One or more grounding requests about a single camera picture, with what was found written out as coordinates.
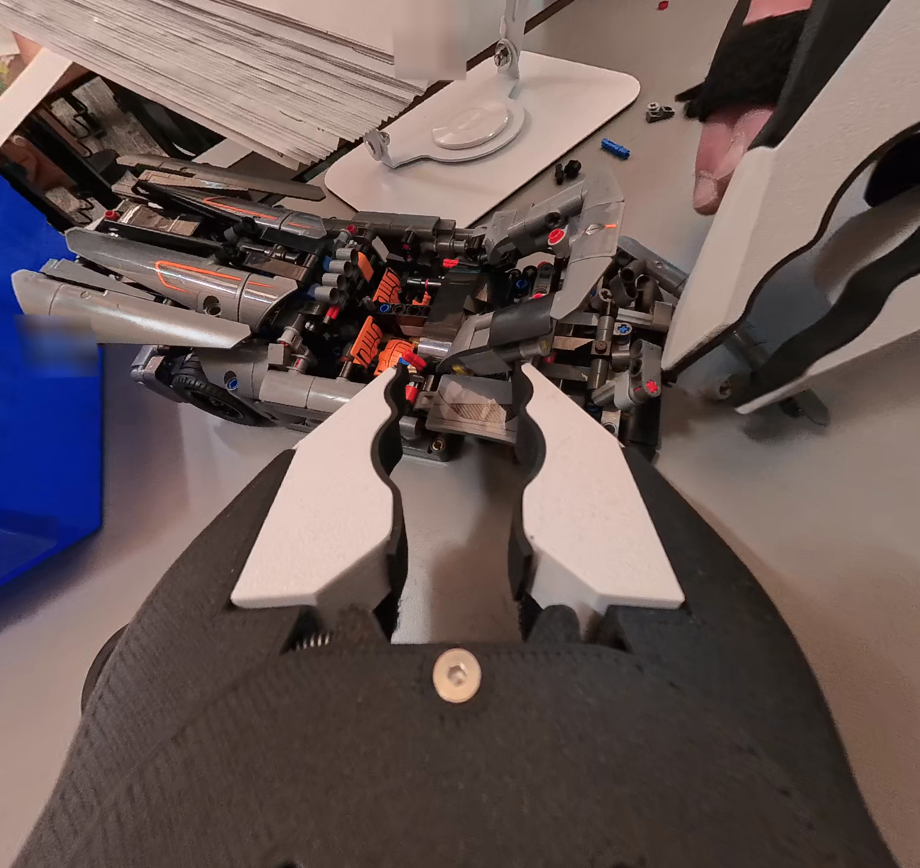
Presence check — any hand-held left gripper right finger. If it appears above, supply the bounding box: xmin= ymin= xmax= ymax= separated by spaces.
xmin=506 ymin=364 xmax=685 ymax=642

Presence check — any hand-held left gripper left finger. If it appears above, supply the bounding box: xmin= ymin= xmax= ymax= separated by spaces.
xmin=230 ymin=364 xmax=407 ymax=625

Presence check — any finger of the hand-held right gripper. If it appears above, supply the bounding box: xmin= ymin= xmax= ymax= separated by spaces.
xmin=660 ymin=0 xmax=920 ymax=375
xmin=733 ymin=157 xmax=920 ymax=418

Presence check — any grey lego fender assembly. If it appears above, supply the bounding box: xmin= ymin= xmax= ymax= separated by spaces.
xmin=708 ymin=332 xmax=831 ymax=427

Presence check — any grey lego car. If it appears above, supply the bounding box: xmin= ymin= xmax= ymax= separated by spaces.
xmin=11 ymin=153 xmax=691 ymax=463

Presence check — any black lego wheel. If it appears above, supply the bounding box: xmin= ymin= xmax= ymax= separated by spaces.
xmin=80 ymin=627 xmax=138 ymax=714

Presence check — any person's right hand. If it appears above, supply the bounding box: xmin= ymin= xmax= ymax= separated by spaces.
xmin=692 ymin=0 xmax=836 ymax=217

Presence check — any white book stand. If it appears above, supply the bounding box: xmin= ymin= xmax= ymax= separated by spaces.
xmin=323 ymin=0 xmax=642 ymax=229

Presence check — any blue storage bin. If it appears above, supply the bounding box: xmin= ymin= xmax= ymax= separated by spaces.
xmin=0 ymin=174 xmax=105 ymax=589

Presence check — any open instruction booklet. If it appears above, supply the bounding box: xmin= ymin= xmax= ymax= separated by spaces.
xmin=0 ymin=0 xmax=472 ymax=172

